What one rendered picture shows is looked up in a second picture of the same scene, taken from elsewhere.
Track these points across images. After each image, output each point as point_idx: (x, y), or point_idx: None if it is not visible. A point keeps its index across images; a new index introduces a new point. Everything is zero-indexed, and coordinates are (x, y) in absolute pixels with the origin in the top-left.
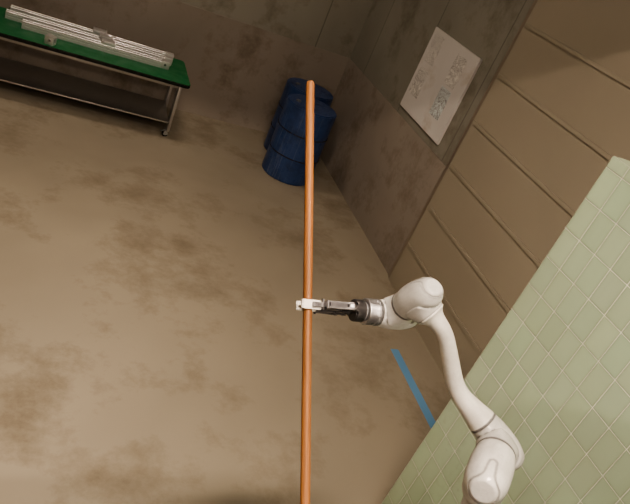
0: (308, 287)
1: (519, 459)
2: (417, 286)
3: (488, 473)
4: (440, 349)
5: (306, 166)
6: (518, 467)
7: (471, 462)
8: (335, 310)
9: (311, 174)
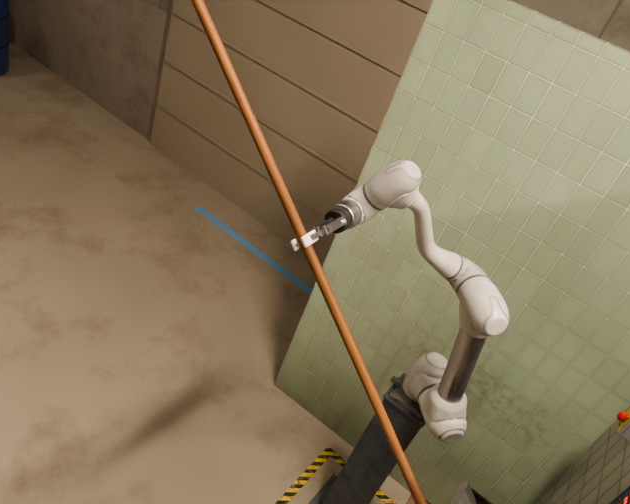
0: (298, 221)
1: None
2: (399, 175)
3: (496, 310)
4: (418, 223)
5: (231, 80)
6: None
7: (474, 307)
8: None
9: (241, 88)
